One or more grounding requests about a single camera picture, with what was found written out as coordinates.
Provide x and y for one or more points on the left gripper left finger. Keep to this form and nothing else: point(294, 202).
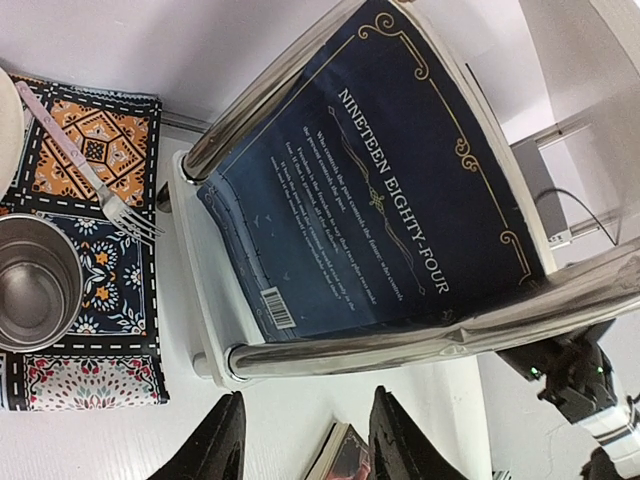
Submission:
point(216, 448)

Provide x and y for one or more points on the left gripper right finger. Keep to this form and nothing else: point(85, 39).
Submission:
point(398, 449)

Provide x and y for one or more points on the black gold-circle book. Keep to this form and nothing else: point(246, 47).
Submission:
point(344, 455)

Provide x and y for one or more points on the dark blue barcode book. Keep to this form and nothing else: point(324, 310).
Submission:
point(376, 195)

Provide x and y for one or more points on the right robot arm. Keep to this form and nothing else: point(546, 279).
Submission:
point(581, 384)

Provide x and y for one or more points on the patterned placemat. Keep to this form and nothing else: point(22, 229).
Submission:
point(110, 357)

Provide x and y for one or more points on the silver fork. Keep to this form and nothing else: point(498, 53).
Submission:
point(113, 207)

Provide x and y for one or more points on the small brown white cup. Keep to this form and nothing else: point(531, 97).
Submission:
point(41, 283)

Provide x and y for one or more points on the pink white plate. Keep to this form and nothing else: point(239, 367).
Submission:
point(11, 132)

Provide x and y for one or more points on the white two-tier shelf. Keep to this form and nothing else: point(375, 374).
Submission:
point(569, 298)

